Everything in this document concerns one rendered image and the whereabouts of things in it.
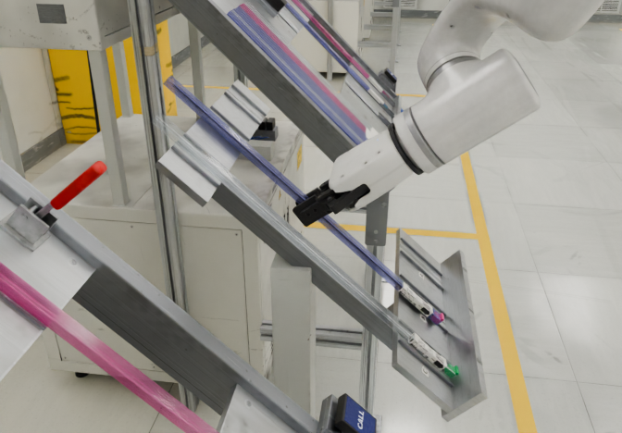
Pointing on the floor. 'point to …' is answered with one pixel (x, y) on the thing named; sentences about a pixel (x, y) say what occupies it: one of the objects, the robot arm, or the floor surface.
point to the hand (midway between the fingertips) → (311, 206)
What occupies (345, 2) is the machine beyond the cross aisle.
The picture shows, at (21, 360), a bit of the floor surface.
